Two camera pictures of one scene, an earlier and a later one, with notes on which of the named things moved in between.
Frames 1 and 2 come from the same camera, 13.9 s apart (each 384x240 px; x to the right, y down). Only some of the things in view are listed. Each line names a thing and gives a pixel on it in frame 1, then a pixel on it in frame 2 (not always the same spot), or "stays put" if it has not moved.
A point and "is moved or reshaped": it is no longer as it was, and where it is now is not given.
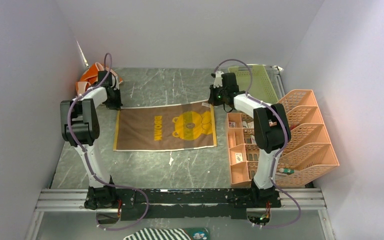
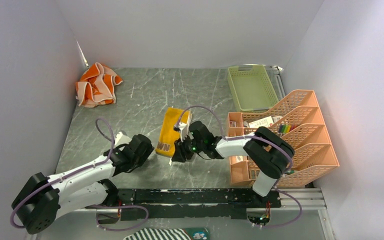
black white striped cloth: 159,234 stays put
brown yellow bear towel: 166,126 is moved or reshaped
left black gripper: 117,106 → 148,151
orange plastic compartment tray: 243,152 stays put
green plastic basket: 261,88 stays put
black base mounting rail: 155,204 stays put
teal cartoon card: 201,233 stays put
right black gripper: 212,100 → 181,154
